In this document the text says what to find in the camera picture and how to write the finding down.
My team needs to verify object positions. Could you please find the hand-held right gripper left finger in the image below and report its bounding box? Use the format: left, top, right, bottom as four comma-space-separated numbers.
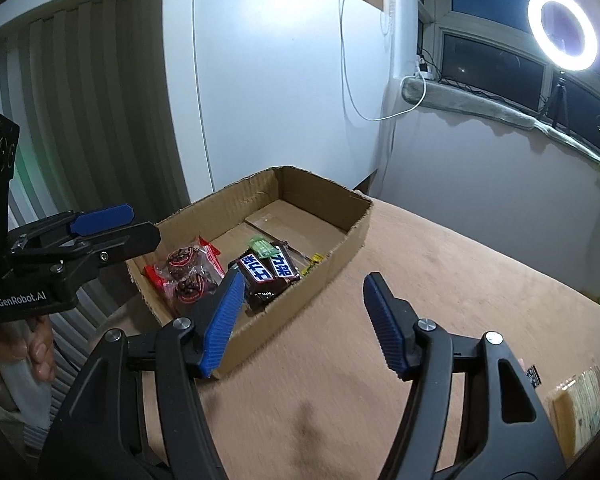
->
35, 272, 246, 480

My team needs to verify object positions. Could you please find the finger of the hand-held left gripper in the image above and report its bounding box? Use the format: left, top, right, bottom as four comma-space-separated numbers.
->
60, 221, 162, 273
10, 204, 135, 251

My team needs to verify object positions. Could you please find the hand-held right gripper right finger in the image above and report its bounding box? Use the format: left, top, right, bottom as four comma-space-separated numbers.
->
362, 272, 568, 480

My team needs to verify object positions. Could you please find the red chocolate cake packet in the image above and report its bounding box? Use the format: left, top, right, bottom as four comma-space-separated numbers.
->
165, 237, 226, 286
144, 265, 221, 317

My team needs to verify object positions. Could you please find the brown chocolate bar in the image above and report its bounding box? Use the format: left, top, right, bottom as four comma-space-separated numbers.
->
267, 242, 301, 286
228, 255, 276, 311

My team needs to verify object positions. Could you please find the green candy packet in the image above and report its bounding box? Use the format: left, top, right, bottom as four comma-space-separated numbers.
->
245, 236, 273, 259

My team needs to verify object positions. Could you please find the yellow candy packet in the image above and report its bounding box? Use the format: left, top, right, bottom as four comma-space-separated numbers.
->
300, 254, 326, 277

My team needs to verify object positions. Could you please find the person's left hand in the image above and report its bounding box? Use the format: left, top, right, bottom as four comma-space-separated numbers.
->
24, 314, 57, 382

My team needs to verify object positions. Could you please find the grey ribbed panel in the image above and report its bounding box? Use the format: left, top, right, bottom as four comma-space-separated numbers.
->
0, 0, 193, 411

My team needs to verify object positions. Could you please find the clear wrapped cracker packet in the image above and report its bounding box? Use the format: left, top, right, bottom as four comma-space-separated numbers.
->
547, 366, 600, 453

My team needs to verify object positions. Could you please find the white cabinet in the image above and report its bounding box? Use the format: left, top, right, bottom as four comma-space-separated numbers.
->
162, 0, 396, 206

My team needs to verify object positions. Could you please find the grey windowsill cloth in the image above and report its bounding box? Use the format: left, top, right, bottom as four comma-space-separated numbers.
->
400, 76, 600, 173

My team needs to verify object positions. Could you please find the white power strip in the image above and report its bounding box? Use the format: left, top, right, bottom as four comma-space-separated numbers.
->
412, 57, 438, 81

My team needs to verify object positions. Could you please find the black tripod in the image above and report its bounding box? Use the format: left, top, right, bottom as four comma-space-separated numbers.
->
550, 71, 571, 128

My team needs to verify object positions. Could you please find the white cable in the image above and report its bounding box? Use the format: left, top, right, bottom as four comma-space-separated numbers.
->
337, 0, 428, 122

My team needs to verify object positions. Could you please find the white window frame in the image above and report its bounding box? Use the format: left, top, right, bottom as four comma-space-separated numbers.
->
417, 0, 600, 146

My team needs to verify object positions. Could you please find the white ring light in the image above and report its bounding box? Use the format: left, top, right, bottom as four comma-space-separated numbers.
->
527, 0, 598, 72

